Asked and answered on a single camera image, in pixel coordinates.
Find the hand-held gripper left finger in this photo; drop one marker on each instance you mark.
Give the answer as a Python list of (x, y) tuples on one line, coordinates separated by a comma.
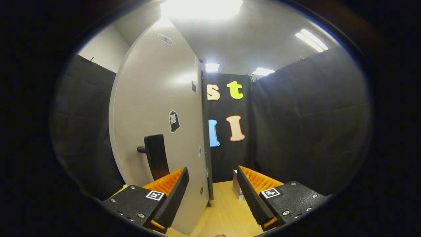
[(174, 200)]

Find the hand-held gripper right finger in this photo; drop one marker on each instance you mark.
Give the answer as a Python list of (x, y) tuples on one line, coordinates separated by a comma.
[(251, 200)]

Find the beige cabinet door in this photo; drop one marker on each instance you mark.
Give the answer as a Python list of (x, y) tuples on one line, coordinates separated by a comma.
[(148, 92)]

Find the dark grey cabinet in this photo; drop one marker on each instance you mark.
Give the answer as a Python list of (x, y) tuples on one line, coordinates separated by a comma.
[(209, 171)]

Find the black backdrop cloth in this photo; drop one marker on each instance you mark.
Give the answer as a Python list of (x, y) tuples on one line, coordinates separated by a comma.
[(296, 125)]

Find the small ceiling light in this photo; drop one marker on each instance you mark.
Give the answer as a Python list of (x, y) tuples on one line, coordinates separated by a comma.
[(262, 71), (212, 67)]

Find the long ceiling light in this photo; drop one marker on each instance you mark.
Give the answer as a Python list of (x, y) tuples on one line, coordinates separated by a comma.
[(310, 39)]

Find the large square ceiling light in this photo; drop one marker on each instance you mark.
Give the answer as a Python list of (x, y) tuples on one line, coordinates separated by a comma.
[(200, 8)]

